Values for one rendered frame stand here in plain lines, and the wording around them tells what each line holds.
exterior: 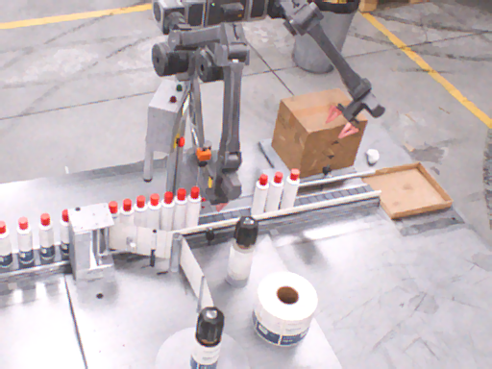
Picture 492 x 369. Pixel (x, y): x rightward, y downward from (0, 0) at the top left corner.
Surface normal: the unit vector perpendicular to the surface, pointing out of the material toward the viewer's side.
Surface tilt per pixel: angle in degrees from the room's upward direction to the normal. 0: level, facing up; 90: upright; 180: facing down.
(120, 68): 0
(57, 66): 0
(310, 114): 0
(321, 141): 90
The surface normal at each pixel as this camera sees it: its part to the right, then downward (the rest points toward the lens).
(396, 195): 0.09, -0.76
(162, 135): -0.27, 0.60
